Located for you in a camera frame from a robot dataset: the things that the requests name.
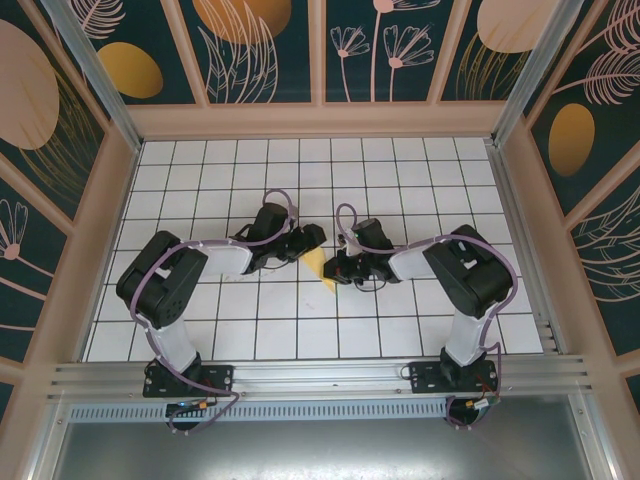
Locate yellow cloth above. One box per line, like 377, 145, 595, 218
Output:
302, 247, 341, 294

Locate grey sheet metal panel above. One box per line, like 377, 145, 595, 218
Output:
29, 394, 617, 480

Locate small circuit board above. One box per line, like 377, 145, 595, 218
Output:
166, 399, 217, 415
464, 397, 502, 415

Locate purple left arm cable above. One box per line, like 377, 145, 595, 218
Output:
128, 188, 297, 436

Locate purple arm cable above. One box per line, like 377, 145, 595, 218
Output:
333, 201, 519, 432
128, 188, 297, 436

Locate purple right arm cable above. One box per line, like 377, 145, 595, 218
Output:
333, 201, 519, 432

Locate aluminium grooved cross rail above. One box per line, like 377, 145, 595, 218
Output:
47, 353, 595, 404

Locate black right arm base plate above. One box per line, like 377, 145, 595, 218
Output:
408, 360, 501, 394

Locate aluminium table side rail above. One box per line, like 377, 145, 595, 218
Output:
483, 139, 570, 357

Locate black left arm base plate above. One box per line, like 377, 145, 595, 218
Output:
143, 363, 236, 399

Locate wall panel orange circle leaves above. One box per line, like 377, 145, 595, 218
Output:
178, 0, 315, 106

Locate slotted grey cable tray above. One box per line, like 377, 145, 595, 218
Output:
67, 402, 451, 422

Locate wall panel with two flowers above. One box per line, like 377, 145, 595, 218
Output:
323, 0, 445, 106

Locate wall panel with orange oval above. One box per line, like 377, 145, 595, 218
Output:
74, 0, 197, 106

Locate aluminium corner post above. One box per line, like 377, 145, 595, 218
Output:
39, 0, 145, 154
489, 0, 582, 147

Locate wall panel with pale circle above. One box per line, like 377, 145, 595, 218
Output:
439, 0, 540, 104

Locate wall panel with fern leaves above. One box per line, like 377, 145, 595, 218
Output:
569, 184, 640, 357

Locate wall panel oval and fern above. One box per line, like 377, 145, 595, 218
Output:
527, 0, 640, 217

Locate wall panel with single flower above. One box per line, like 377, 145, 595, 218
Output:
0, 174, 70, 347

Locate wall panel large pale disc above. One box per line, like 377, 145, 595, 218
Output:
0, 0, 110, 222

